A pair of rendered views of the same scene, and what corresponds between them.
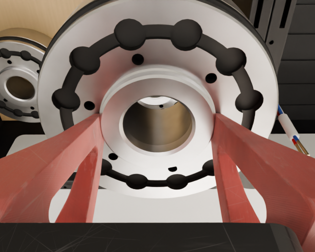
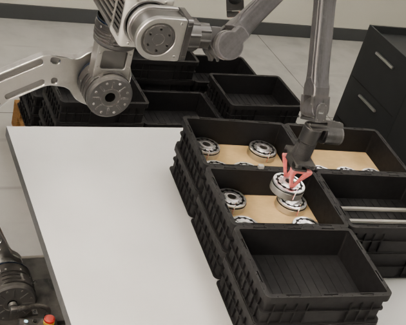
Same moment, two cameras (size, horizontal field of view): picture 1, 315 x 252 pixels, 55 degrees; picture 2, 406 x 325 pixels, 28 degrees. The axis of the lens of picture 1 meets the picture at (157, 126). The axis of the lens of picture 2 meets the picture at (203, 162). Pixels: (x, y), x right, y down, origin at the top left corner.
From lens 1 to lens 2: 2.44 m
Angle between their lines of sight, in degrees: 79
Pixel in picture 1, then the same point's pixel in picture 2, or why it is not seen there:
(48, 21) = (248, 212)
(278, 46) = (283, 228)
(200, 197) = (115, 287)
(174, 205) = (100, 273)
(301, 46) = (267, 268)
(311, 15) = (277, 269)
